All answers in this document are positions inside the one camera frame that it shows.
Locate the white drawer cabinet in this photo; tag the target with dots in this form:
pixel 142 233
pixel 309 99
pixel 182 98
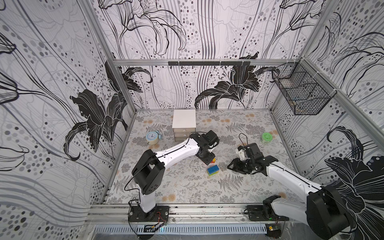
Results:
pixel 184 123

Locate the blue lego brick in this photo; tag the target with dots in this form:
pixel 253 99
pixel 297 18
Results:
pixel 212 169

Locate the white slotted cable duct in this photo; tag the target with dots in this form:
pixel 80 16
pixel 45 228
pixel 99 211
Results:
pixel 183 229

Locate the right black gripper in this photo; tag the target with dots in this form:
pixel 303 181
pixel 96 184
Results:
pixel 240 165

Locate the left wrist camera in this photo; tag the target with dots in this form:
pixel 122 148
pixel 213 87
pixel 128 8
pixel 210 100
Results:
pixel 212 139

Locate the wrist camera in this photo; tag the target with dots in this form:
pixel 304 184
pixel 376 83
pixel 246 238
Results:
pixel 249 152
pixel 212 139

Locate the black wire basket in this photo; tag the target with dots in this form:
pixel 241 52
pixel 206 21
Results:
pixel 301 89

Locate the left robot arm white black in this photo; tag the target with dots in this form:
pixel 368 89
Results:
pixel 149 171

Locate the aluminium front rail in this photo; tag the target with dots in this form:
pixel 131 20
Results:
pixel 179 214

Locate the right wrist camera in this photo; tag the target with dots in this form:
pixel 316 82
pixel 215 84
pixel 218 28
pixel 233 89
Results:
pixel 249 152

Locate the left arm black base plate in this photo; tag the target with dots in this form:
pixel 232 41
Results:
pixel 158 214

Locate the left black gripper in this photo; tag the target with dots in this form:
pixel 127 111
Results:
pixel 208 159

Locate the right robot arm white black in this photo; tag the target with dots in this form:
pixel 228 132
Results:
pixel 321 208

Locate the small blue alarm clock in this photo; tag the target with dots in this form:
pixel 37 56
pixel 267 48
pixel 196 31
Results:
pixel 153 137

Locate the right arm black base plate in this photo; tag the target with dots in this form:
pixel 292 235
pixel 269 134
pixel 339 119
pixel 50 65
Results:
pixel 257 213

